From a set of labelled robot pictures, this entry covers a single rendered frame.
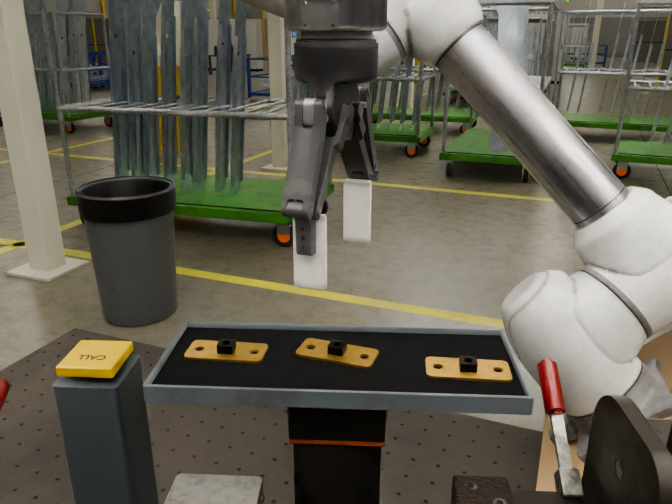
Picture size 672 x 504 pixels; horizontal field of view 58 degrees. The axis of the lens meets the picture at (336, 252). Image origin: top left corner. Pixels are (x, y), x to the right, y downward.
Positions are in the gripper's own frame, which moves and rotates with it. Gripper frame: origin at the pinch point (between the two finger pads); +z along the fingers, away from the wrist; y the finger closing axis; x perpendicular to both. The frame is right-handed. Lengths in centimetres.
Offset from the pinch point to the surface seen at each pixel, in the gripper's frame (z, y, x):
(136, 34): -20, -358, -293
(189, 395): 11.8, 11.7, -10.6
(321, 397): 11.6, 8.1, 1.5
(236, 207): 99, -320, -192
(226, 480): 16.6, 16.0, -4.5
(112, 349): 11.6, 7.3, -23.0
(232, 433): 58, -38, -36
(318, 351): 11.3, 0.7, -1.7
